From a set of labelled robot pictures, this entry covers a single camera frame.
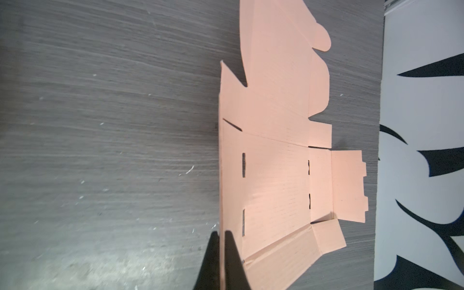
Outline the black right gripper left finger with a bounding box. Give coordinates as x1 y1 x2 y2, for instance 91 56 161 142
193 232 220 290

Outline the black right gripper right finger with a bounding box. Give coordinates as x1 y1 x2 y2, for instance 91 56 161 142
224 231 251 290

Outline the orange cardboard box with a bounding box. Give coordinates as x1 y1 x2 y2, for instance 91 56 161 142
219 1 369 290

